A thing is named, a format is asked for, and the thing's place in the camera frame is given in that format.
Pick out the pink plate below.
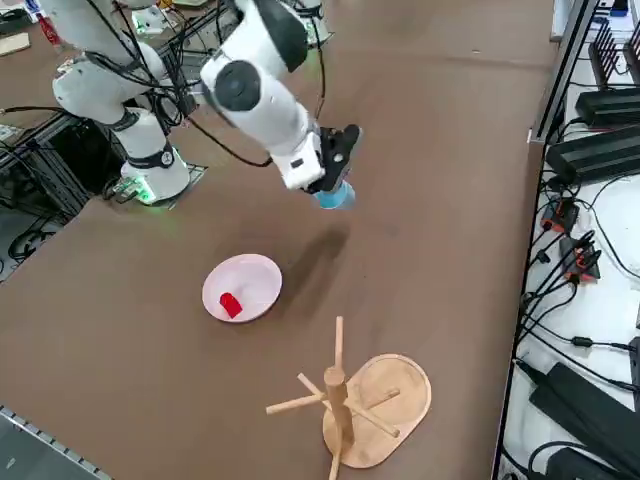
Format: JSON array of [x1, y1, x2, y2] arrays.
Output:
[[201, 253, 284, 325]]

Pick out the aluminium frame rail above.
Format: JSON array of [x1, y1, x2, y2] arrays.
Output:
[[528, 0, 601, 146]]

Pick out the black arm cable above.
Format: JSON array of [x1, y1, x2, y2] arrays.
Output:
[[189, 112, 274, 169], [312, 29, 327, 124]]

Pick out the dark slotted stand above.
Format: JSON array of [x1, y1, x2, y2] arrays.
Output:
[[587, 19, 640, 91]]

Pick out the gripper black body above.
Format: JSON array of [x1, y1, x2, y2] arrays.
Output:
[[319, 124, 363, 166]]

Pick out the aluminium table edge rail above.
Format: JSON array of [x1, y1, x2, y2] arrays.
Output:
[[0, 403, 114, 480]]

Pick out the orange black plug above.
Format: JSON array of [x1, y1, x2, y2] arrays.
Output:
[[558, 234, 601, 285], [539, 197, 581, 234]]

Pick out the red block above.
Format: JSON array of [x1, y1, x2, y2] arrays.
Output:
[[218, 292, 245, 321]]

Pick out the blue plastic cup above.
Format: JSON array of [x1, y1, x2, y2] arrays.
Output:
[[313, 180, 358, 211]]

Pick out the wooden cup rack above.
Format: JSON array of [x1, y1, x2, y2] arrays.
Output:
[[265, 315, 433, 480]]

